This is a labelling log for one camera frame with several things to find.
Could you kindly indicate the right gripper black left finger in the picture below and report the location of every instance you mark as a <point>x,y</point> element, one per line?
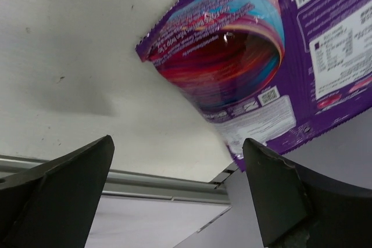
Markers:
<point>54,203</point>

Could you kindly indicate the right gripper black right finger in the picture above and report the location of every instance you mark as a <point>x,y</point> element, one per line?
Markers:
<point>298,207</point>

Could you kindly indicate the purple snack bag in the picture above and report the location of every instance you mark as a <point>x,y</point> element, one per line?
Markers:
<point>281,72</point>

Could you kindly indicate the aluminium table frame rail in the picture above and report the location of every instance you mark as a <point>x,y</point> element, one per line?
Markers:
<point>130,184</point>

